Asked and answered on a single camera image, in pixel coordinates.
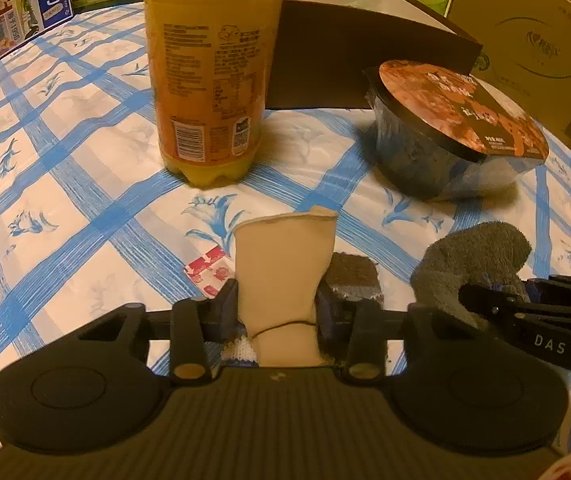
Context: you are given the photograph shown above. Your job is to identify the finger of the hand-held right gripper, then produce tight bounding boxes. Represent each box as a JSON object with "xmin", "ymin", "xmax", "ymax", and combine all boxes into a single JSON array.
[
  {"xmin": 458, "ymin": 282, "xmax": 571, "ymax": 333},
  {"xmin": 525, "ymin": 274, "xmax": 571, "ymax": 308}
]

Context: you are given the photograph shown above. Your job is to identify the large cardboard box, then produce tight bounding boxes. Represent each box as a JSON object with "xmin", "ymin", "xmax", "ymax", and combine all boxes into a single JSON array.
[{"xmin": 445, "ymin": 0, "xmax": 571, "ymax": 161}]

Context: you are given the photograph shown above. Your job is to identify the red and white small packet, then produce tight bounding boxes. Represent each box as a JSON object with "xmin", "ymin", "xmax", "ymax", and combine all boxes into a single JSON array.
[{"xmin": 184, "ymin": 246, "xmax": 238, "ymax": 298}]

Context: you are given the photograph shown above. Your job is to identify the dark brown open box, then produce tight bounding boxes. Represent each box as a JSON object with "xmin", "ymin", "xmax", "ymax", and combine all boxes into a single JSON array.
[{"xmin": 262, "ymin": 0, "xmax": 483, "ymax": 111}]

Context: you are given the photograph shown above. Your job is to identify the orange juice bottle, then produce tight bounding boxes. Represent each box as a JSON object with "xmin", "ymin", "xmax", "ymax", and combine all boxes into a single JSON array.
[{"xmin": 144, "ymin": 0, "xmax": 283, "ymax": 187}]

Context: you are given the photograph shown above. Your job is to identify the dark grey fuzzy sock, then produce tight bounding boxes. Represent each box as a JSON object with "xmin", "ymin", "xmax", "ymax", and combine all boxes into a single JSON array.
[{"xmin": 409, "ymin": 220, "xmax": 533, "ymax": 333}]

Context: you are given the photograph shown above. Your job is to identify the blue checked tablecloth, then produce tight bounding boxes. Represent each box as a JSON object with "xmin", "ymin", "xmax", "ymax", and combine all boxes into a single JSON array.
[{"xmin": 0, "ymin": 0, "xmax": 571, "ymax": 456}]

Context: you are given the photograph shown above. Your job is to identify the brown striped fuzzy sock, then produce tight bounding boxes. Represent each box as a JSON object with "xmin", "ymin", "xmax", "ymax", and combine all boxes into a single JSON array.
[{"xmin": 220, "ymin": 252, "xmax": 391, "ymax": 367}]

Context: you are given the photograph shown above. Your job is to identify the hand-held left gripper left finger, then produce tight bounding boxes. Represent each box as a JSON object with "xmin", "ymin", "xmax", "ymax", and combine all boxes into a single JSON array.
[{"xmin": 72, "ymin": 280, "xmax": 240, "ymax": 387}]

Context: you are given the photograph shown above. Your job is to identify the beige sock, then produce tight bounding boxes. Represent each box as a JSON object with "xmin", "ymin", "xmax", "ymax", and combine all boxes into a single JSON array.
[{"xmin": 232, "ymin": 206, "xmax": 339, "ymax": 367}]

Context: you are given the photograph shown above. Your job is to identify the instant noodle bowl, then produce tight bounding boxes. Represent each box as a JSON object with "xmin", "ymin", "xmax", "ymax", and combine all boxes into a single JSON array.
[{"xmin": 363, "ymin": 59, "xmax": 550, "ymax": 202}]

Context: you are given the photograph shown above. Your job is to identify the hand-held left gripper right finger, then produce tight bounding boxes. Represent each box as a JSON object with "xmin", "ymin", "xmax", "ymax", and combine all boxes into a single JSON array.
[{"xmin": 315, "ymin": 282, "xmax": 483, "ymax": 387}]

